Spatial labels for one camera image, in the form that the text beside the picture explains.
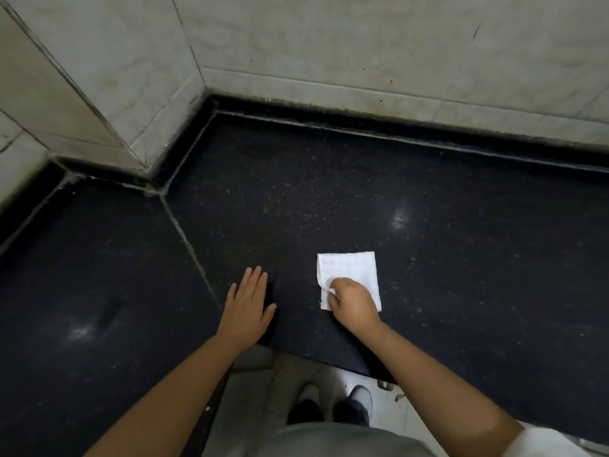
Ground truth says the person's right hand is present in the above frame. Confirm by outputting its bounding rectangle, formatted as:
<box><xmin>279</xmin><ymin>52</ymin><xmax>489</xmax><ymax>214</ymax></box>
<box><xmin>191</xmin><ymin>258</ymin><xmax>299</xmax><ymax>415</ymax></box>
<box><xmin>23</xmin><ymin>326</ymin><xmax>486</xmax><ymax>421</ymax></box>
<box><xmin>327</xmin><ymin>277</ymin><xmax>384</xmax><ymax>336</ymax></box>

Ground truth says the person's left hand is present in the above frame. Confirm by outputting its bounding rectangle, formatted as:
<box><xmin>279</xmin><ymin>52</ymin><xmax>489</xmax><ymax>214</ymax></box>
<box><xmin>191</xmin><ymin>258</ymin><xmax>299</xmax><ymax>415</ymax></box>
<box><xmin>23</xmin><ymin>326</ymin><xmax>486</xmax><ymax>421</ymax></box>
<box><xmin>216</xmin><ymin>266</ymin><xmax>278</xmax><ymax>352</ymax></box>

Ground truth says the white cleaning cloth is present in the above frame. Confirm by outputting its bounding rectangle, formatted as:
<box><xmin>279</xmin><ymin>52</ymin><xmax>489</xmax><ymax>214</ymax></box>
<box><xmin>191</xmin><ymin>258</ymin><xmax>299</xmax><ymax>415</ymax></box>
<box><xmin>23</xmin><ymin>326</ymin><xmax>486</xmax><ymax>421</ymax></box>
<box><xmin>317</xmin><ymin>251</ymin><xmax>383</xmax><ymax>313</ymax></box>

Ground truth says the person's left forearm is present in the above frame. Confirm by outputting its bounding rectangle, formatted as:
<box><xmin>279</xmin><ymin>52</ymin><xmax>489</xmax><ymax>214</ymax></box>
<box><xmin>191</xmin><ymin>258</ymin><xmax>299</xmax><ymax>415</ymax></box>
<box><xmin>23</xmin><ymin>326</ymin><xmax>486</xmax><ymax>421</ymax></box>
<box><xmin>83</xmin><ymin>334</ymin><xmax>251</xmax><ymax>457</ymax></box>

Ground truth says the person's right forearm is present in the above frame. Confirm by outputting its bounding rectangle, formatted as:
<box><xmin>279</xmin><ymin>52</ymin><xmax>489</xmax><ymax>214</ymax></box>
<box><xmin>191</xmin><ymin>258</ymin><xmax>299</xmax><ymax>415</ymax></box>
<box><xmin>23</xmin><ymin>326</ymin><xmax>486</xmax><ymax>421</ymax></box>
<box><xmin>361</xmin><ymin>322</ymin><xmax>525</xmax><ymax>457</ymax></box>

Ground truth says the grey shirt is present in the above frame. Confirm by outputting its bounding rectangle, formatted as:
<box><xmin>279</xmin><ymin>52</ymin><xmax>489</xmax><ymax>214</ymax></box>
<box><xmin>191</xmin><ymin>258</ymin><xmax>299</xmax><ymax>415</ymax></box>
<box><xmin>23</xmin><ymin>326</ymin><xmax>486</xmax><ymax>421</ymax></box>
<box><xmin>251</xmin><ymin>421</ymin><xmax>436</xmax><ymax>457</ymax></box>

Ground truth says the white short sleeve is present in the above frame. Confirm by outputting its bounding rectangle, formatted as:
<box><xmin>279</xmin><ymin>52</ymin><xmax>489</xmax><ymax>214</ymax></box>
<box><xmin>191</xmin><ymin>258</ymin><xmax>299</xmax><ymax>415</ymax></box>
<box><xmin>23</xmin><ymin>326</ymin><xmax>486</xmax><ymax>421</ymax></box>
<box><xmin>503</xmin><ymin>420</ymin><xmax>609</xmax><ymax>457</ymax></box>

